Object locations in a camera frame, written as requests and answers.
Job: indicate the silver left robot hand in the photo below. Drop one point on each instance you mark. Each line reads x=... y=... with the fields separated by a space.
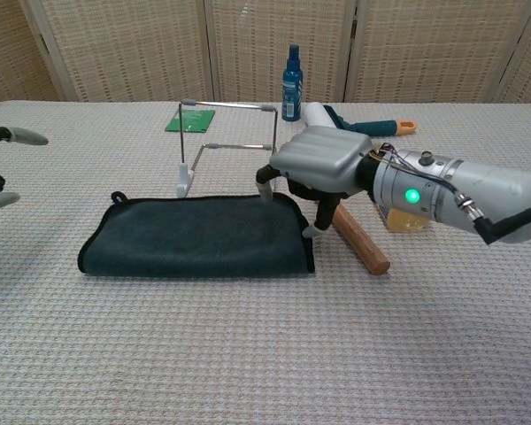
x=26 y=136

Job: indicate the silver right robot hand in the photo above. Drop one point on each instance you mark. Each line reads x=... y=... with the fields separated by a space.
x=323 y=159

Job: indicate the yellow cloth black trim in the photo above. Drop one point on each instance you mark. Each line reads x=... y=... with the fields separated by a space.
x=194 y=239

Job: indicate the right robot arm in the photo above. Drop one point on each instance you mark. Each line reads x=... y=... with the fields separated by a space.
x=491 y=186

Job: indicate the teal lint roller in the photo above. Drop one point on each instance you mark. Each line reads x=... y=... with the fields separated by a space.
x=318 y=116

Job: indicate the blue spray bottle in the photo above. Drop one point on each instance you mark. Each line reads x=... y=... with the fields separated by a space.
x=292 y=93

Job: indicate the wooden rolling pin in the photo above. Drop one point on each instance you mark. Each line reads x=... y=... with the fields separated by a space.
x=358 y=243

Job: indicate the yellow drink bottle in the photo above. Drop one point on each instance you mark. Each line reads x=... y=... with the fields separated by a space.
x=402 y=221

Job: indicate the green circuit board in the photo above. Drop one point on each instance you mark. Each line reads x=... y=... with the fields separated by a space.
x=199 y=120

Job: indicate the woven folding screen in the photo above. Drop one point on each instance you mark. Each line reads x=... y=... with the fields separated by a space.
x=128 y=48

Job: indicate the woven grey tablecloth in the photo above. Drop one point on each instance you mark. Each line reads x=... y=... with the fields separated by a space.
x=248 y=345

